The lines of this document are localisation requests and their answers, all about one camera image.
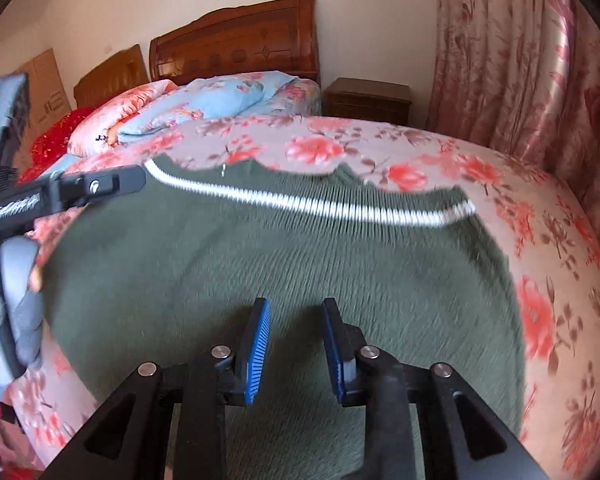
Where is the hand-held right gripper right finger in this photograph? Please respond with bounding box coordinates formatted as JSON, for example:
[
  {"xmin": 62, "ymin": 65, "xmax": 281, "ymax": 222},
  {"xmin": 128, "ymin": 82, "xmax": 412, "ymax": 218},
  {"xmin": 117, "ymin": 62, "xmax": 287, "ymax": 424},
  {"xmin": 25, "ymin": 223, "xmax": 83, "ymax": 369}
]
[{"xmin": 321, "ymin": 298, "xmax": 551, "ymax": 480}]

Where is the small wooden headboard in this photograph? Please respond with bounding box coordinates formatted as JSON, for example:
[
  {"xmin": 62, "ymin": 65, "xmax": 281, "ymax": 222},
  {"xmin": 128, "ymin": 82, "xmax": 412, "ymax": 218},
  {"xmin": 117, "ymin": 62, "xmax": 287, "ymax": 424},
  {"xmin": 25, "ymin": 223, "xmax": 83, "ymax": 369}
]
[{"xmin": 73, "ymin": 44, "xmax": 151, "ymax": 108}]

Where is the dark wooden nightstand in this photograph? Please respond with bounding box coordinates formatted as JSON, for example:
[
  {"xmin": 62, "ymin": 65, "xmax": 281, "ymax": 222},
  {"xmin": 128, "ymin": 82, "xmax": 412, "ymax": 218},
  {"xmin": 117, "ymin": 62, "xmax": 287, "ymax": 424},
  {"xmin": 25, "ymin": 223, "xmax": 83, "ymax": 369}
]
[{"xmin": 322, "ymin": 77, "xmax": 413, "ymax": 126}]

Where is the green knit sweater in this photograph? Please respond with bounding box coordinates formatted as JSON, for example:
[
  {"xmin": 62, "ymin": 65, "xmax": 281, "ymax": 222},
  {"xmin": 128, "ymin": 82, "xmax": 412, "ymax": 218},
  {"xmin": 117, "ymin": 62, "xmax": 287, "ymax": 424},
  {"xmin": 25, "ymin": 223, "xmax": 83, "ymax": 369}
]
[{"xmin": 42, "ymin": 156, "xmax": 528, "ymax": 480}]

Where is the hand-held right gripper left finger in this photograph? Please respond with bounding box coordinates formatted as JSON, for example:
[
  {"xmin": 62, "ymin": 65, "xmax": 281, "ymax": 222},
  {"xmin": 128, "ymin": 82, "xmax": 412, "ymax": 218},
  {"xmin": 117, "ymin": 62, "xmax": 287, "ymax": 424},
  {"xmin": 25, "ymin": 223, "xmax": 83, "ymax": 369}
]
[{"xmin": 40, "ymin": 297, "xmax": 272, "ymax": 480}]

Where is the pink floral curtain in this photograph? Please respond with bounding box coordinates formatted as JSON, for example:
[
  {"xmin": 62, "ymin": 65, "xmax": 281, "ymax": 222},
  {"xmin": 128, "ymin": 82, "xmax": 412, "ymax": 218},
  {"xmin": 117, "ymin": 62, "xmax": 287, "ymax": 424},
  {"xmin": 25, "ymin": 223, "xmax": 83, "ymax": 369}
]
[{"xmin": 425, "ymin": 0, "xmax": 600, "ymax": 251}]

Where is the cardboard box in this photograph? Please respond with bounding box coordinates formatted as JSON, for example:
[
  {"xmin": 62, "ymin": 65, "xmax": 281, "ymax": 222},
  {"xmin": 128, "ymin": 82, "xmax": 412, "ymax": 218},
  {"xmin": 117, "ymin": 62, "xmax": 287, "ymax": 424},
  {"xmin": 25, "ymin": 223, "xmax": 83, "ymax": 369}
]
[{"xmin": 10, "ymin": 48, "xmax": 73, "ymax": 128}]

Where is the floral bed sheet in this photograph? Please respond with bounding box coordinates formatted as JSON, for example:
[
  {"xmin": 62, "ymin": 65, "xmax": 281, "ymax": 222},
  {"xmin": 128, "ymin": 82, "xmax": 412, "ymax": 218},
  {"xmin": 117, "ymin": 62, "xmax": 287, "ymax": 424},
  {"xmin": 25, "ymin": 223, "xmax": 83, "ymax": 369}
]
[{"xmin": 0, "ymin": 112, "xmax": 600, "ymax": 480}]

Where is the blue floral pillow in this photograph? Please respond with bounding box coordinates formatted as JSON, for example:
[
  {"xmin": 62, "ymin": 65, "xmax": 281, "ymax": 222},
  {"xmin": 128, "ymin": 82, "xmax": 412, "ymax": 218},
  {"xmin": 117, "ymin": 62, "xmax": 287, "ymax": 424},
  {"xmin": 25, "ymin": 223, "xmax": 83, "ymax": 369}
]
[{"xmin": 117, "ymin": 71, "xmax": 301, "ymax": 136}]

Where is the large carved wooden headboard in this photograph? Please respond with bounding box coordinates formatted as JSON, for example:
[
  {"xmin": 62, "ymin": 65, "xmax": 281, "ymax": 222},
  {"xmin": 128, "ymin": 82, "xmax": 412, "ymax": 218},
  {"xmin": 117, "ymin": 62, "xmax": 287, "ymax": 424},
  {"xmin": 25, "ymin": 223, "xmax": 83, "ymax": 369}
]
[{"xmin": 149, "ymin": 0, "xmax": 322, "ymax": 86}]

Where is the red blanket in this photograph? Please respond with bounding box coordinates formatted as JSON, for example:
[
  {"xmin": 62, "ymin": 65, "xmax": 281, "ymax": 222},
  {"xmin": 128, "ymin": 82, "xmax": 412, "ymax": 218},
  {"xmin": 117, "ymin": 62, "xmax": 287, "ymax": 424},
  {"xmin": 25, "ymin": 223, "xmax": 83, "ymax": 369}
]
[{"xmin": 17, "ymin": 107, "xmax": 88, "ymax": 183}]

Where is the person's left hand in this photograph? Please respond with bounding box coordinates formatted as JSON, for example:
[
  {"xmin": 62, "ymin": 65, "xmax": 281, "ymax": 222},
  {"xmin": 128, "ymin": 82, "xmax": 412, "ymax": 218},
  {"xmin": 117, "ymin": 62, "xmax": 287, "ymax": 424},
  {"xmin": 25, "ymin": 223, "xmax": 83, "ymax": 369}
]
[{"xmin": 0, "ymin": 235, "xmax": 45, "ymax": 401}]

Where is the pink floral pillow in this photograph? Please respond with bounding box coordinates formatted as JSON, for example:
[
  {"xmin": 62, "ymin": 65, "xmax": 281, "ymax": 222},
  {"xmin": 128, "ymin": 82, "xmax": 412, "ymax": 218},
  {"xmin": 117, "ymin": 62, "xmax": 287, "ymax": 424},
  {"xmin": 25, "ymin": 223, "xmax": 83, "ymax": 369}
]
[{"xmin": 67, "ymin": 79, "xmax": 178, "ymax": 157}]

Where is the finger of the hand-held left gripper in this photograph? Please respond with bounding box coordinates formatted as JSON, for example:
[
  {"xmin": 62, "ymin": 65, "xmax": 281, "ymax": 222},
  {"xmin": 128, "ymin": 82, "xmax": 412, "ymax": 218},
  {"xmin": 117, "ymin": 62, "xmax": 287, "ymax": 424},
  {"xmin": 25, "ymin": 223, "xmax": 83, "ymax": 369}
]
[
  {"xmin": 0, "ymin": 73, "xmax": 32, "ymax": 171},
  {"xmin": 47, "ymin": 164, "xmax": 147, "ymax": 208}
]

